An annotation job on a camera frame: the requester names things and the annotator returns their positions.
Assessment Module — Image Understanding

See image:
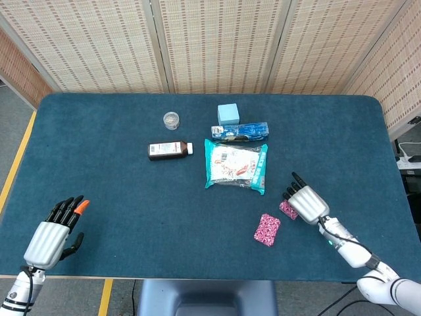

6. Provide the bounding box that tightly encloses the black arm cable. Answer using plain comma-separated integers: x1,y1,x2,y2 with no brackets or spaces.
20,265,36,312
317,216,382,264

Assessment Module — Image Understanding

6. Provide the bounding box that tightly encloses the teal white snack bag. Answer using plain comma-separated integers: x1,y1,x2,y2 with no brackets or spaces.
203,138,269,196

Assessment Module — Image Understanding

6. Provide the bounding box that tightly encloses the yellow floor tape line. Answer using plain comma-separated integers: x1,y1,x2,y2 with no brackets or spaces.
0,110,37,215
97,278,114,316

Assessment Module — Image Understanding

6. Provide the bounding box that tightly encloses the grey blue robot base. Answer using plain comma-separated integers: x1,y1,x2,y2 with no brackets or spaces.
137,279,279,316

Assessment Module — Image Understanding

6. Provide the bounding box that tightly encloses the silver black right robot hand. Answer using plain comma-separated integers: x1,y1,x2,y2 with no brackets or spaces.
282,171,331,226

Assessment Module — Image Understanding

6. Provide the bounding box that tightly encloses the light blue cube box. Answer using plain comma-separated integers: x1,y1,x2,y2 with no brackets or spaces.
217,103,239,126

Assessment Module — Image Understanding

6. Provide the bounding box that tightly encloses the woven bamboo screen panel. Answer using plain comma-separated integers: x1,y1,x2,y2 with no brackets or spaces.
0,26,53,109
341,0,421,139
149,0,292,95
266,0,414,96
0,0,170,95

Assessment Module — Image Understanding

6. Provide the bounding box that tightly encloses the white power strip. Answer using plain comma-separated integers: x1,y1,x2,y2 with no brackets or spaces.
397,155,421,170

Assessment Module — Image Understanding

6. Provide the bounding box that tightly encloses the small clear plastic jar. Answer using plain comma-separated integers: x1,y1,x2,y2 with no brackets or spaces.
163,111,181,130

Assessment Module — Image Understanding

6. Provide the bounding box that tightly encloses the long blue carton box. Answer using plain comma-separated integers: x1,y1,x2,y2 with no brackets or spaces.
210,122,270,143

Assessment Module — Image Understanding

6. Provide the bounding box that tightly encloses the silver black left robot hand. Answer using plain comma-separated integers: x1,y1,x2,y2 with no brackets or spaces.
22,195,90,271

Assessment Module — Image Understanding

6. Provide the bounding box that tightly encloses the teal felt table cover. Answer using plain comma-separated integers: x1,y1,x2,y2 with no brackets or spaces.
0,93,421,284

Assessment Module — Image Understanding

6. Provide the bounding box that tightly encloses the brown bottle white cap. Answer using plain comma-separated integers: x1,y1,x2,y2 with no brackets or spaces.
147,140,194,162

